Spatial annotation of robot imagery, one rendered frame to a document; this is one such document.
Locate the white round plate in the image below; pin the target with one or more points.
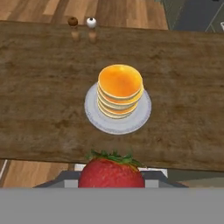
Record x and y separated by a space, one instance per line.
116 124

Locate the red strawberry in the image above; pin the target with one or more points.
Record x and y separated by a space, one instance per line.
110 175

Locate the stack of golden pancakes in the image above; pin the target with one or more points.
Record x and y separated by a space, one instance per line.
120 90

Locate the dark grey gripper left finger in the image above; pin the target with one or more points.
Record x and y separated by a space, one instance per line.
68 178

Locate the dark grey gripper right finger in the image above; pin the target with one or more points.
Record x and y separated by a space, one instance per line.
156 178

